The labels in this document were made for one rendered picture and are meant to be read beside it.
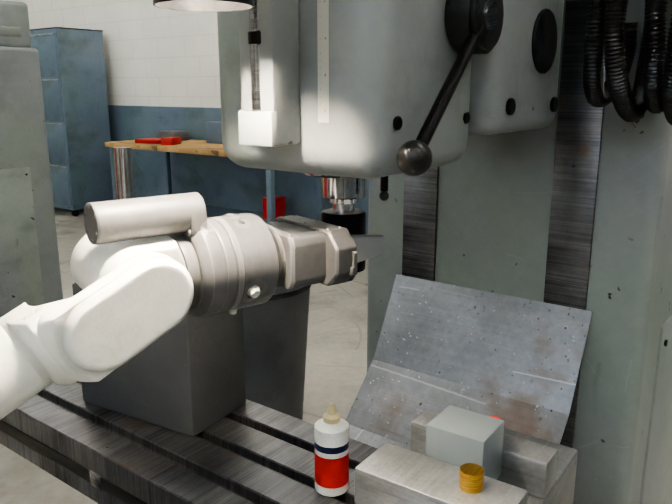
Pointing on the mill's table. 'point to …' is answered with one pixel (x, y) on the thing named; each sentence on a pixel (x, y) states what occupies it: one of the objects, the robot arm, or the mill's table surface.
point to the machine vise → (523, 463)
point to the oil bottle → (331, 454)
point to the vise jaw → (422, 481)
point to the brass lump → (471, 478)
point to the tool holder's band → (343, 217)
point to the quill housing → (356, 88)
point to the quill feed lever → (413, 154)
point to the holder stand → (180, 375)
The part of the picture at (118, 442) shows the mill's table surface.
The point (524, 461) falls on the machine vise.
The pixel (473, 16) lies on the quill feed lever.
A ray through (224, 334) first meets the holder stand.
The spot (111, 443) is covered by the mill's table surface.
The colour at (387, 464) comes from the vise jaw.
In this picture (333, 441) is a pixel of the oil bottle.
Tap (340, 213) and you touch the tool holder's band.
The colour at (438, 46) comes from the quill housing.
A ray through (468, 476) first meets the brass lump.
